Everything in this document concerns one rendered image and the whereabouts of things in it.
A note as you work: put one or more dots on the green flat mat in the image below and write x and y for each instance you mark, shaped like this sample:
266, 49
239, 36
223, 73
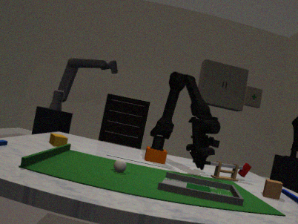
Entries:
137, 180

